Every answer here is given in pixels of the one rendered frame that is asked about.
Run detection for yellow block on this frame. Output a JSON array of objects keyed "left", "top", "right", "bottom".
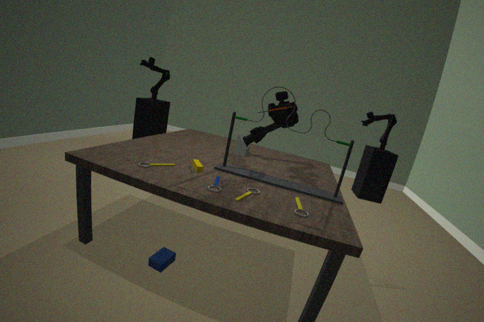
[{"left": 192, "top": 159, "right": 203, "bottom": 172}]

